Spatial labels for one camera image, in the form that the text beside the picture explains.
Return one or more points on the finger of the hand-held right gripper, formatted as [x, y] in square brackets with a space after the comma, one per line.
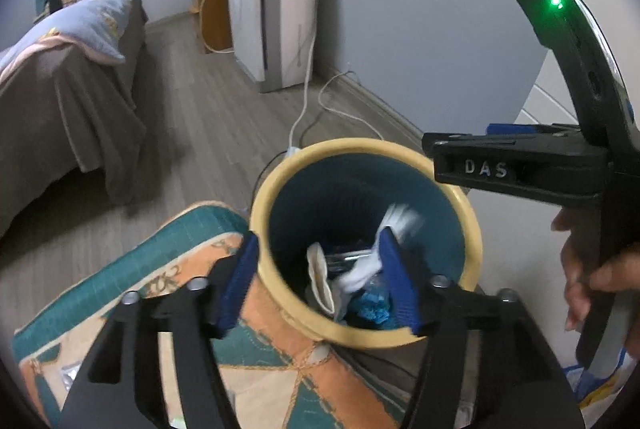
[510, 129]
[540, 169]

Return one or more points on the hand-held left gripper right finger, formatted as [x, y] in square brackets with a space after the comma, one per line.
[400, 289]

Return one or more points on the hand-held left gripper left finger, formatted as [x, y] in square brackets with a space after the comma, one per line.
[240, 284]

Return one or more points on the blue glove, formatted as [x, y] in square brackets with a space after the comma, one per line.
[372, 306]

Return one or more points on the white tissue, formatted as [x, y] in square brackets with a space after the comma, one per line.
[365, 269]

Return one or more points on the yellow rimmed teal waste bin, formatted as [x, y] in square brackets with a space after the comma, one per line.
[320, 204]

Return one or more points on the person's right hand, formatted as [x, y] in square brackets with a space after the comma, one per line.
[575, 259]

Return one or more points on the teal orange quilted mat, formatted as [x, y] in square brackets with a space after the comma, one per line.
[175, 234]

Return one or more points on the silver foil wrapper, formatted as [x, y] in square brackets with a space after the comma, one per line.
[71, 375]

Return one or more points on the blue plastic bag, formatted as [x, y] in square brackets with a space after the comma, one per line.
[600, 384]

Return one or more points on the bed with brown blanket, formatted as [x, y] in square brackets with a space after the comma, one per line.
[60, 119]

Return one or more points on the white air purifier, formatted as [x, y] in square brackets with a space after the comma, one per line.
[275, 9]

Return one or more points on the wooden cabinet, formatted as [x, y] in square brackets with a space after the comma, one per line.
[215, 14]

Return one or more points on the light blue pillow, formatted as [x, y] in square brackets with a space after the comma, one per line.
[85, 29]

